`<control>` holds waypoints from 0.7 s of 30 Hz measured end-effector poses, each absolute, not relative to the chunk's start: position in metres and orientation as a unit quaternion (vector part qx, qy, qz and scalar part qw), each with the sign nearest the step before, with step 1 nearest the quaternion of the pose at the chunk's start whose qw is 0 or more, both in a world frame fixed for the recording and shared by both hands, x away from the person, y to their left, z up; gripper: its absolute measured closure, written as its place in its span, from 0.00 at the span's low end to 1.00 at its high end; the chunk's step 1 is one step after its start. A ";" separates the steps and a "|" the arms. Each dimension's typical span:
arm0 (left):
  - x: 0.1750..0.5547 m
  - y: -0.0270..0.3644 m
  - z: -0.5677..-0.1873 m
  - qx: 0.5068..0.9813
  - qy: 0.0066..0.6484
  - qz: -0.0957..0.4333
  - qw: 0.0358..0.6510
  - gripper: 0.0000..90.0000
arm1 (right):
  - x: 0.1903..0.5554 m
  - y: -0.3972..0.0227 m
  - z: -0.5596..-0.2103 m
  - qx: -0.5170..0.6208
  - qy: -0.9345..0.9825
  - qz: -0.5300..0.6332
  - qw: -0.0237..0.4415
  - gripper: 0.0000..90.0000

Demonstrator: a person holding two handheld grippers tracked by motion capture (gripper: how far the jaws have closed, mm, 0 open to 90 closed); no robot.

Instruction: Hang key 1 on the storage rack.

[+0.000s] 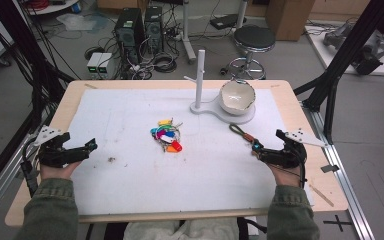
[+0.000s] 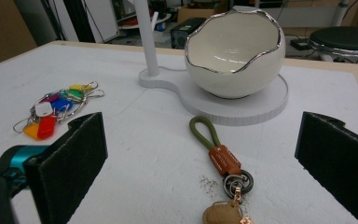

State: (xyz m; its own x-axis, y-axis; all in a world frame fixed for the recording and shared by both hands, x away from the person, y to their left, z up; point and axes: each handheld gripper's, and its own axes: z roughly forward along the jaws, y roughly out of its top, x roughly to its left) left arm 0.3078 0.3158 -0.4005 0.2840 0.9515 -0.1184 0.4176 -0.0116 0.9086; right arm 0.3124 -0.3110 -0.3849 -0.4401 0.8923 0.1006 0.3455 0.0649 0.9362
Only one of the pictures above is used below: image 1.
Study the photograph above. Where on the aluminium rail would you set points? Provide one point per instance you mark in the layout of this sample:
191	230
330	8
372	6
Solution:
0	196
343	180

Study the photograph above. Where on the white ceramic bowl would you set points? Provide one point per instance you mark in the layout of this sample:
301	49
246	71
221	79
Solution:
237	96

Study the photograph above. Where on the bunch of colourful tagged keys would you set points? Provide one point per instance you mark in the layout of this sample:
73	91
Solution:
167	137

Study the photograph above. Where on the round white table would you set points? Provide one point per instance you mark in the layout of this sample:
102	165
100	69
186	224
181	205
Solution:
53	6

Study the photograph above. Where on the white desk leg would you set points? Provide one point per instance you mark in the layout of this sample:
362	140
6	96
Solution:
187	33
241	13

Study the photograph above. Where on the person's light trousers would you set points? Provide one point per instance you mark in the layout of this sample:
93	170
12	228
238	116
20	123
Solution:
183	230

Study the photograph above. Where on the thin wooden stick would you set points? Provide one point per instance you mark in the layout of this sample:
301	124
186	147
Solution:
321	195

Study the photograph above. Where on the clear plastic sheet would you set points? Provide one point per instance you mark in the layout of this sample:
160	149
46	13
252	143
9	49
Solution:
76	22

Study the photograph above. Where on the black metal frame post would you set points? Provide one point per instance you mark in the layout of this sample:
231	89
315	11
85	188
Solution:
20	43
350	46

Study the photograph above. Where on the flat black device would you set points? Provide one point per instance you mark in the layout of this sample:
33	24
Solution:
225	21

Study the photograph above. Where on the large black computer tower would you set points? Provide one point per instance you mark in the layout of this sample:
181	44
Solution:
129	33

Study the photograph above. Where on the grey and black machine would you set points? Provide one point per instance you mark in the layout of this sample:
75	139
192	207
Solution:
366	50

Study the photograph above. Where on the black round stool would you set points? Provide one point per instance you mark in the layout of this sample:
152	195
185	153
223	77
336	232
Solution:
253	38

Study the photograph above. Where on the brown cardboard box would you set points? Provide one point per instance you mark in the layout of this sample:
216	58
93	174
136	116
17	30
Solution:
288	18

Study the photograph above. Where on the person's right hand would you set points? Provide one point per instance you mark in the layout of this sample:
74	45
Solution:
288	176

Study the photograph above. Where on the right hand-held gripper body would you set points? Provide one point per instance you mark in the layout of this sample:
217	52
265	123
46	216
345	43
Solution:
288	156

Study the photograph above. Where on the slim black computer tower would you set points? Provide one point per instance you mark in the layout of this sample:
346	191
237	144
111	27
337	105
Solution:
154	28

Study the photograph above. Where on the white bench power supply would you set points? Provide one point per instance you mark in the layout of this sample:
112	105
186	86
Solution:
105	65
94	65

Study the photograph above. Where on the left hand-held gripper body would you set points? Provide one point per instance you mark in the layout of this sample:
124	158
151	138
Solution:
55	155

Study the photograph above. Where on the white key rack stand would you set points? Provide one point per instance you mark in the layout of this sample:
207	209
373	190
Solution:
200	83

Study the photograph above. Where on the white table mat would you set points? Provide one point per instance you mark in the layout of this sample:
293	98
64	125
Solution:
186	180

